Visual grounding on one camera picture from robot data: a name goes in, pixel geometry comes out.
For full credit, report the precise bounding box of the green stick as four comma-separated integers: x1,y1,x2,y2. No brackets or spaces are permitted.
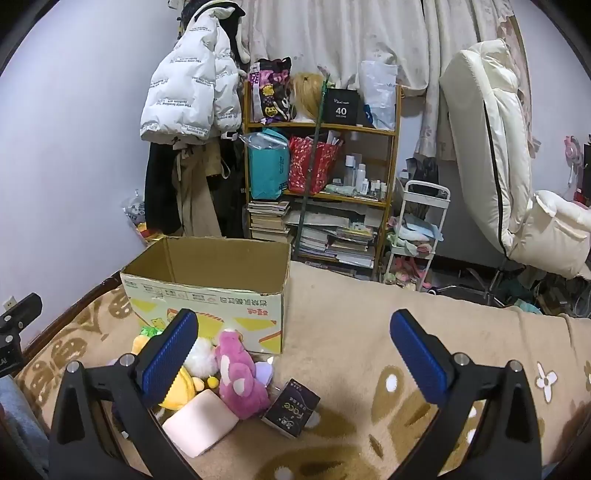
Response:
295,74,334,252

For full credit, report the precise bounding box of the person's grey clothing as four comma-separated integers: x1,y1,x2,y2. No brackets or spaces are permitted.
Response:
0,374,49,480

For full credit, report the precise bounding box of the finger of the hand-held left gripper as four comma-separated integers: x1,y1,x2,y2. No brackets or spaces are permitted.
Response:
0,293,42,335

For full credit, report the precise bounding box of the teal bag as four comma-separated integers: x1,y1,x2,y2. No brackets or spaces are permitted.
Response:
240,129,291,200

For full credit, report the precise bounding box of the pink fan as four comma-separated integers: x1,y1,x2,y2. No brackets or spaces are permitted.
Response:
563,135,583,190

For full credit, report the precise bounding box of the white puffer jacket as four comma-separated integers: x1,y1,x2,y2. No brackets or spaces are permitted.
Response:
140,2,243,144

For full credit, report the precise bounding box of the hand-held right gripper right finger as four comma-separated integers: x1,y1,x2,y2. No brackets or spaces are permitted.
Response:
389,309,542,480

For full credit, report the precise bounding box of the row of cosmetic bottles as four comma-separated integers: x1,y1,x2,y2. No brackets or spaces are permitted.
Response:
344,154,389,199

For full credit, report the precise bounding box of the beige coat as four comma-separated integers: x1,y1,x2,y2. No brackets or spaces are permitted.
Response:
173,138,232,238

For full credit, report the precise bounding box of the yellow plush toy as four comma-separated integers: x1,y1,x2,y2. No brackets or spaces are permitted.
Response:
130,335,221,411

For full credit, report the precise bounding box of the patterned cartoon bag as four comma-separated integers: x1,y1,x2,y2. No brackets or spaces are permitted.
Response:
249,58,294,124

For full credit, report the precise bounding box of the white trolley cart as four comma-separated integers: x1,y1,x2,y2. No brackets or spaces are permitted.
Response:
383,181,451,289

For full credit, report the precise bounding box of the stack of old books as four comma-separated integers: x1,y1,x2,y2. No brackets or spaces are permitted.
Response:
247,199,291,243

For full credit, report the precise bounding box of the red gift bag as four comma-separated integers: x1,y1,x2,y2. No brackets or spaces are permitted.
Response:
288,136,340,195

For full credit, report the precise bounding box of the dark bag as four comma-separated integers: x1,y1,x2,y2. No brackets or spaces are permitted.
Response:
399,157,439,185

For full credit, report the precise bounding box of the plastic bag of toys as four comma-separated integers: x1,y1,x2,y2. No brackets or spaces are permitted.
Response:
122,189,160,245

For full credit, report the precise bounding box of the black fuzzy hat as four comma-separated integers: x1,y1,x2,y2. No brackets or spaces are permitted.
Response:
178,0,252,65

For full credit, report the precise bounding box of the pink plush bear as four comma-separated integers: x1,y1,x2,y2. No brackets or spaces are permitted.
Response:
217,329,273,421

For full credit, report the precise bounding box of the black tissue packet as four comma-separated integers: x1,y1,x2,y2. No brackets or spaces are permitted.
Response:
261,378,321,439

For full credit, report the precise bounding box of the pile of books and magazines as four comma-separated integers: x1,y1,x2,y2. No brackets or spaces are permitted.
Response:
286,210,384,268

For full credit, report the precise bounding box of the wooden shelf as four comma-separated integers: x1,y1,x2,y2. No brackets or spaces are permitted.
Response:
243,80,402,278

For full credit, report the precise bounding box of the white fluffy plush toy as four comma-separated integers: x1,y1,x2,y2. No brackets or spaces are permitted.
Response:
185,338,220,377

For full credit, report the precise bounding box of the blonde wig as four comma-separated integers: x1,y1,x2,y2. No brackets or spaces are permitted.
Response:
290,71,324,123

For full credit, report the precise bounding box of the black coat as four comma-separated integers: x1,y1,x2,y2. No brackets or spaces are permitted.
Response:
144,138,183,236

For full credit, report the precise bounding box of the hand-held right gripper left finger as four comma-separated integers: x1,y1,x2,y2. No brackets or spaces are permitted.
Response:
48,308,218,480

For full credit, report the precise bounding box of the white plastic bag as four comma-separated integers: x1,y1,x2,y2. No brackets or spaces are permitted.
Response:
359,60,399,130

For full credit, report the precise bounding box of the white folded mattress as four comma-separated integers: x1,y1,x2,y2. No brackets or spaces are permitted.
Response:
438,39,591,280

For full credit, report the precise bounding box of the black cardboard box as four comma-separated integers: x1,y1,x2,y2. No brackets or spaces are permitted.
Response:
322,89,365,126

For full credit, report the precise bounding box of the printed cardboard box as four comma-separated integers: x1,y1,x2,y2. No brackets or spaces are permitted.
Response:
120,236,291,356

